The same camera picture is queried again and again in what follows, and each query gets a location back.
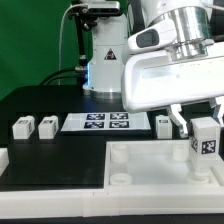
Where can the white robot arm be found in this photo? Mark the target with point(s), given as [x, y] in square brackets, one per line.
[193, 23]

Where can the white L-shaped obstacle fence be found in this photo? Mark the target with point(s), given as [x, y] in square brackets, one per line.
[116, 201]

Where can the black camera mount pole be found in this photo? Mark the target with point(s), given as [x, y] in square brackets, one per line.
[84, 22]

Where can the white tag marker plate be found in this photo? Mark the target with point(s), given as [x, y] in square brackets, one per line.
[105, 121]

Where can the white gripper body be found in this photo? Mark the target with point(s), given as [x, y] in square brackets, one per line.
[153, 80]

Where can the white square tabletop tray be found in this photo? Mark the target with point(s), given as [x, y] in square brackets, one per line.
[157, 165]

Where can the white block left edge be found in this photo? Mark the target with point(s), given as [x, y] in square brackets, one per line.
[4, 160]

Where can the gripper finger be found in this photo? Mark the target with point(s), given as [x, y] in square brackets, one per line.
[217, 104]
[174, 113]

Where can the grey camera on mount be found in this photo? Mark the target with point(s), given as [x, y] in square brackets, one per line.
[101, 8]

